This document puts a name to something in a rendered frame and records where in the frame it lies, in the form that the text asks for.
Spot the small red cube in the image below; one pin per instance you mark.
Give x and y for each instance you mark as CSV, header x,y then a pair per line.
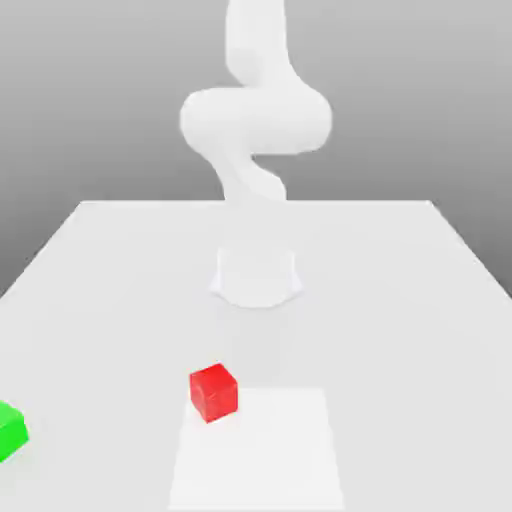
x,y
214,392

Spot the small green cube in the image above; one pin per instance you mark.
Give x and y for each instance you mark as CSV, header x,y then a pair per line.
x,y
10,430

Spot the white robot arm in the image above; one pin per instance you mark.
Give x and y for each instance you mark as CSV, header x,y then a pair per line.
x,y
256,120

